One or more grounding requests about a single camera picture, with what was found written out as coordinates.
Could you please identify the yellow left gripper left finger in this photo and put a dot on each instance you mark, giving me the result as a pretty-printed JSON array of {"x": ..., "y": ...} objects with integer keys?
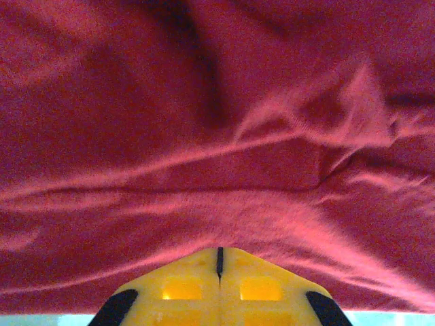
[{"x": 183, "y": 292}]

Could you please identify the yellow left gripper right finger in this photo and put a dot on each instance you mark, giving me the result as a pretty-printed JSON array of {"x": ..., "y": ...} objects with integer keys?
[{"x": 261, "y": 292}]

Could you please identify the red t-shirt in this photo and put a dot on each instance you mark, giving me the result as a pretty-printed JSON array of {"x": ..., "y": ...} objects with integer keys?
[{"x": 204, "y": 119}]

